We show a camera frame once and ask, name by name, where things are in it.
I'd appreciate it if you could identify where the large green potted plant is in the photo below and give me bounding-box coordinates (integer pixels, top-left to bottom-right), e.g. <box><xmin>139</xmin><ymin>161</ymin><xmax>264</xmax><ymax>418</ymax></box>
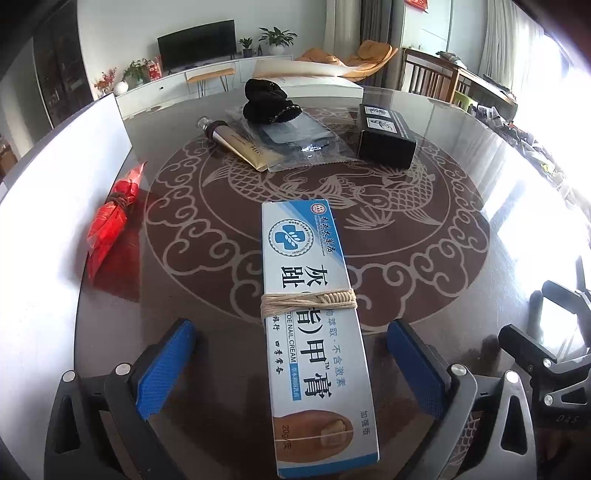
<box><xmin>259</xmin><ymin>27</ymin><xmax>298</xmax><ymax>56</ymax></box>

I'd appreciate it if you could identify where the white sheer window curtain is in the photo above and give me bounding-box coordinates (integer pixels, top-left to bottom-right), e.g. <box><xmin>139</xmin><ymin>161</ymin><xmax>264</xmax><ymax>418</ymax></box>
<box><xmin>480</xmin><ymin>0</ymin><xmax>557</xmax><ymax>95</ymax></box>

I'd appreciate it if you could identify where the wooden hairpin leg stool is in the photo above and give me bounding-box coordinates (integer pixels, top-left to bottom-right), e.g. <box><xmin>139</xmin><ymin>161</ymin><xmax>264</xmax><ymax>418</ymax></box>
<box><xmin>185</xmin><ymin>67</ymin><xmax>236</xmax><ymax>99</ymax></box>

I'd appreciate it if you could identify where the wooden slatted chair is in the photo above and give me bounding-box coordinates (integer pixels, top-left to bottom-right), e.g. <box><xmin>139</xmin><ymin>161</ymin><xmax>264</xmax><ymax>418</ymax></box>
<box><xmin>402</xmin><ymin>47</ymin><xmax>458</xmax><ymax>100</ymax></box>

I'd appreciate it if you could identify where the pile of small clutter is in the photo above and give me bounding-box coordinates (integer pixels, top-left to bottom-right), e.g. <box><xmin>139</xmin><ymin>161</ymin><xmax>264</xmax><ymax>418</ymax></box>
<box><xmin>475</xmin><ymin>104</ymin><xmax>575</xmax><ymax>188</ymax></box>

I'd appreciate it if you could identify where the black rectangular box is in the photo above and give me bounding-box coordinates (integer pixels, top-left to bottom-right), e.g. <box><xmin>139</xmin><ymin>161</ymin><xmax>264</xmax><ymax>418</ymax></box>
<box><xmin>358</xmin><ymin>104</ymin><xmax>419</xmax><ymax>169</ymax></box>

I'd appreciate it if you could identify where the red plastic packet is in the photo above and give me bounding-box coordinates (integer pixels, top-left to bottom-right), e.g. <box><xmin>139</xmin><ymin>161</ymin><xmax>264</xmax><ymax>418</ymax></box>
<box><xmin>87</xmin><ymin>161</ymin><xmax>148</xmax><ymax>283</ymax></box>

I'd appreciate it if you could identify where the black cloth bundle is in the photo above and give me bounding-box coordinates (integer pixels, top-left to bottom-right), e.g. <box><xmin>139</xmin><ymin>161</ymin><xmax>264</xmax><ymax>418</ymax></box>
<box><xmin>242</xmin><ymin>97</ymin><xmax>303</xmax><ymax>125</ymax></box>

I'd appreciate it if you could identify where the white television cabinet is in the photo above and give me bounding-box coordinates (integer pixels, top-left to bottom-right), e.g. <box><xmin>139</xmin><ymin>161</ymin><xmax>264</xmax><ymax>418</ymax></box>
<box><xmin>113</xmin><ymin>53</ymin><xmax>294</xmax><ymax>110</ymax></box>

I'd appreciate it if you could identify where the white low bench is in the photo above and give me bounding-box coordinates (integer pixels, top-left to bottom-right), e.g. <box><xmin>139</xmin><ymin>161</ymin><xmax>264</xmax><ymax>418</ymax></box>
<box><xmin>272</xmin><ymin>75</ymin><xmax>363</xmax><ymax>97</ymax></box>

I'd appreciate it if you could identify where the white board panel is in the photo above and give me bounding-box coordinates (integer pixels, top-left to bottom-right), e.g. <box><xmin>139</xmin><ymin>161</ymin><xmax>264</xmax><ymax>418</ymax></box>
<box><xmin>0</xmin><ymin>92</ymin><xmax>136</xmax><ymax>462</ymax></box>

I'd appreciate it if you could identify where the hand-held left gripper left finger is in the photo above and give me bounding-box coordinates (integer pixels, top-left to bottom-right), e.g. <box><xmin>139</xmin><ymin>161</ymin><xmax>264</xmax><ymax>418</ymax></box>
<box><xmin>44</xmin><ymin>318</ymin><xmax>197</xmax><ymax>480</ymax></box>

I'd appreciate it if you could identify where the grey curtain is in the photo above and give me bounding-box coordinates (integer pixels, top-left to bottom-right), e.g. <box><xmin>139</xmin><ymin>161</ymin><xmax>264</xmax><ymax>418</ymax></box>
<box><xmin>360</xmin><ymin>0</ymin><xmax>394</xmax><ymax>86</ymax></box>

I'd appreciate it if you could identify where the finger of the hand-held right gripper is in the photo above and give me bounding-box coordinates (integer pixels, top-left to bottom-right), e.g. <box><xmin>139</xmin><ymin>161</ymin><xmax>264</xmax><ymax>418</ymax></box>
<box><xmin>498</xmin><ymin>324</ymin><xmax>559</xmax><ymax>376</ymax></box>
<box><xmin>530</xmin><ymin>279</ymin><xmax>591</xmax><ymax>324</ymax></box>

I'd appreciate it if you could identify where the orange lounge chair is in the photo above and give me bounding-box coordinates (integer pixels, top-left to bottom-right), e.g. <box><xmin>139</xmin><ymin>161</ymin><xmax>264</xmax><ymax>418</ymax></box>
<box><xmin>295</xmin><ymin>39</ymin><xmax>399</xmax><ymax>80</ymax></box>

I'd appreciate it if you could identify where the phone case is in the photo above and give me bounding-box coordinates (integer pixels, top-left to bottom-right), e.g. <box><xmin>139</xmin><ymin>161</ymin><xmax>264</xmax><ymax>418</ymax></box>
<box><xmin>225</xmin><ymin>106</ymin><xmax>358</xmax><ymax>174</ymax></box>

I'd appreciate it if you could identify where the white vase with red flowers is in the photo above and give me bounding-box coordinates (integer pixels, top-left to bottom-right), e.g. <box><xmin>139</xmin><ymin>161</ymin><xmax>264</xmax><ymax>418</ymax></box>
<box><xmin>93</xmin><ymin>68</ymin><xmax>129</xmax><ymax>97</ymax></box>

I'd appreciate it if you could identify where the cream long cushion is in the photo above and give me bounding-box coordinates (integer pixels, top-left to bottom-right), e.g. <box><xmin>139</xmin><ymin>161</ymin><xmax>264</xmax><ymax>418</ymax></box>
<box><xmin>252</xmin><ymin>59</ymin><xmax>356</xmax><ymax>80</ymax></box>

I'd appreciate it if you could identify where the dark glass display cabinet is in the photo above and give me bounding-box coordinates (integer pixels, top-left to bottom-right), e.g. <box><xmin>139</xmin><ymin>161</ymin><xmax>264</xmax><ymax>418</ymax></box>
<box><xmin>32</xmin><ymin>0</ymin><xmax>93</xmax><ymax>130</ymax></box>

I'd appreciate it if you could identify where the gold cosmetic tube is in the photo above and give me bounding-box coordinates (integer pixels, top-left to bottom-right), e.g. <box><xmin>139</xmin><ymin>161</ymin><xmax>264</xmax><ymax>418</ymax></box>
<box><xmin>198</xmin><ymin>117</ymin><xmax>282</xmax><ymax>172</ymax></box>

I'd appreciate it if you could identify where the white blue cream box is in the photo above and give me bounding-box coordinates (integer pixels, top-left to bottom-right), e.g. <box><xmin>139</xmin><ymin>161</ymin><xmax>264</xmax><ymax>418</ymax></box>
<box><xmin>261</xmin><ymin>199</ymin><xmax>382</xmax><ymax>478</ymax></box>

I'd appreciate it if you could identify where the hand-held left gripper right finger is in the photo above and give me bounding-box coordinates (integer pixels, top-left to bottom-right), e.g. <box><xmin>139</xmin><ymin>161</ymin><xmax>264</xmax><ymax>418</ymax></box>
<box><xmin>385</xmin><ymin>318</ymin><xmax>539</xmax><ymax>480</ymax></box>

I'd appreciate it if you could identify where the bushy green potted plant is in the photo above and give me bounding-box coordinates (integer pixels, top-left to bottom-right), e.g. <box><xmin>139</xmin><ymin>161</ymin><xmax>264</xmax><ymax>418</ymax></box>
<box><xmin>122</xmin><ymin>59</ymin><xmax>151</xmax><ymax>86</ymax></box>

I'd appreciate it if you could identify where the black television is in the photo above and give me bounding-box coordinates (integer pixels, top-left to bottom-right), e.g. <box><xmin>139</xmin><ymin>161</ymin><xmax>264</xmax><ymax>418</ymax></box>
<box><xmin>157</xmin><ymin>19</ymin><xmax>237</xmax><ymax>73</ymax></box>

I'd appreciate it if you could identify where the wooden side table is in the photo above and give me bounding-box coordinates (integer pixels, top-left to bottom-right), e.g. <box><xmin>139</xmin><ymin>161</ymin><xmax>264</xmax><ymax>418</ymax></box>
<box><xmin>443</xmin><ymin>51</ymin><xmax>518</xmax><ymax>121</ymax></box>

